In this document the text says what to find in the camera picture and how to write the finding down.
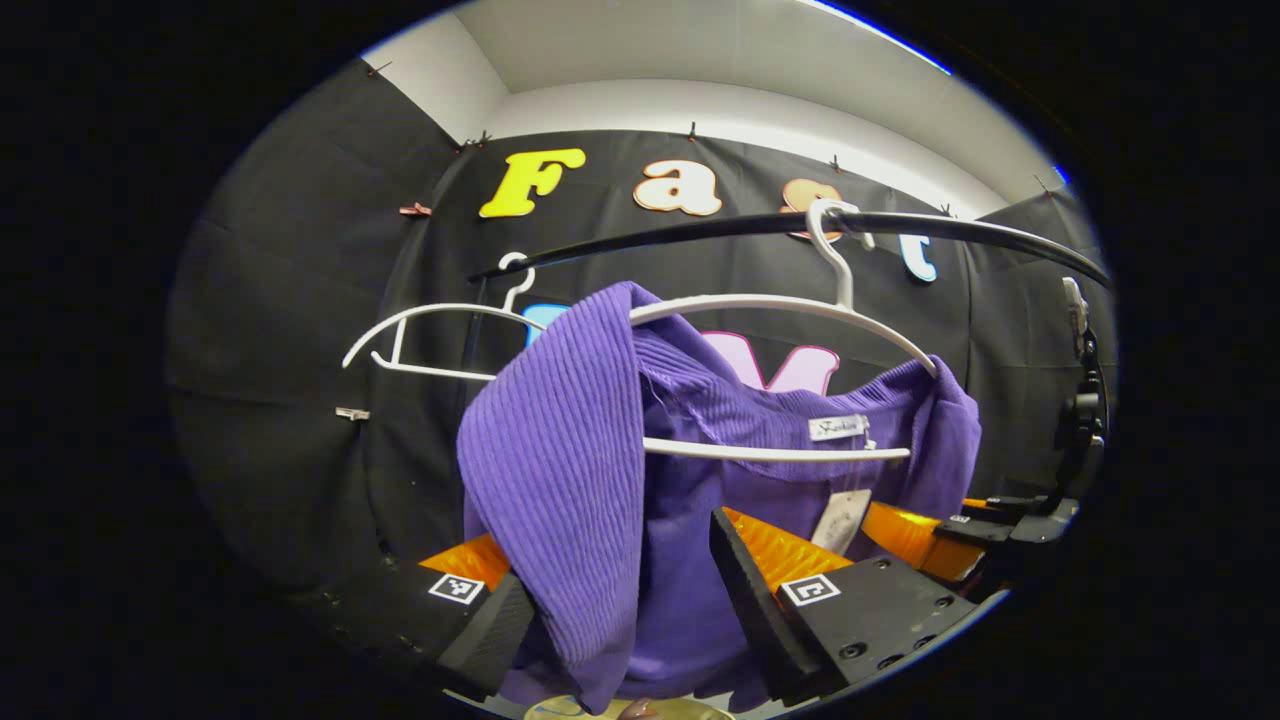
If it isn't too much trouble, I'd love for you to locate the black clothes rack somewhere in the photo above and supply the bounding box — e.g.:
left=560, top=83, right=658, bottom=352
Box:
left=468, top=210, right=1113, bottom=291

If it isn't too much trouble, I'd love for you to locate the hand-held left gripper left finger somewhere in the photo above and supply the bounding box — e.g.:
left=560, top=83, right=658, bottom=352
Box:
left=290, top=533, right=538, bottom=703

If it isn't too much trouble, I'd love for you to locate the white clothes hanger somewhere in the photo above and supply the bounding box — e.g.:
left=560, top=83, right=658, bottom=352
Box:
left=628, top=198, right=941, bottom=464
left=342, top=252, right=536, bottom=383

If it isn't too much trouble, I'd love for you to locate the beige round laundry hamper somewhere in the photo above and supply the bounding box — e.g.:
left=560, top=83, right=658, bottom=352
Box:
left=525, top=695, right=736, bottom=720

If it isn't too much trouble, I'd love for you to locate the purple ribbed knit garment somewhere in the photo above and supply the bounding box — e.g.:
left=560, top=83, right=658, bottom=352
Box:
left=457, top=281, right=983, bottom=716

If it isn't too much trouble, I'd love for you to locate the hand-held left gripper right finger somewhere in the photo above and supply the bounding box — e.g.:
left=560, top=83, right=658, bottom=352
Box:
left=710, top=506, right=979, bottom=706

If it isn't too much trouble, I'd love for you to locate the row of black backdrop clips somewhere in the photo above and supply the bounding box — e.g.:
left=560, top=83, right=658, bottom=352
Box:
left=365, top=60, right=1051, bottom=216

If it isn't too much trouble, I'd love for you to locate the black backdrop cloth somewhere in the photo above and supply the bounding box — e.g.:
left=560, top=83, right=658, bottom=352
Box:
left=165, top=58, right=1121, bottom=601

